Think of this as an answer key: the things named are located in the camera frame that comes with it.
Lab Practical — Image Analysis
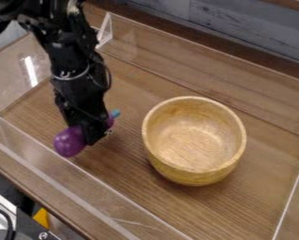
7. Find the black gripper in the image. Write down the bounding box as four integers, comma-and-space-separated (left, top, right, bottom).
50, 59, 114, 146

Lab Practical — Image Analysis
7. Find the purple toy eggplant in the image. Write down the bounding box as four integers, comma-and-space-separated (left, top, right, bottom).
52, 110, 121, 158

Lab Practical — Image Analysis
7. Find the light wooden bowl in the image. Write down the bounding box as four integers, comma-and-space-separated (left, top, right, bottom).
142, 96, 248, 187

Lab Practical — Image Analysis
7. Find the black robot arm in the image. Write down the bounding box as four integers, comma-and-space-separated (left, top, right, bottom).
0, 0, 111, 145

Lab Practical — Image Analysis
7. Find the yellow tag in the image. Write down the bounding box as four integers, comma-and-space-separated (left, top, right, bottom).
32, 208, 50, 229

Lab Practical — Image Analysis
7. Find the clear acrylic corner bracket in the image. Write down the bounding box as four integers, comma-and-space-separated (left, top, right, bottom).
95, 13, 113, 49

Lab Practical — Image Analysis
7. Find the black cable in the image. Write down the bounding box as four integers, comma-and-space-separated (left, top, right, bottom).
0, 207, 19, 240

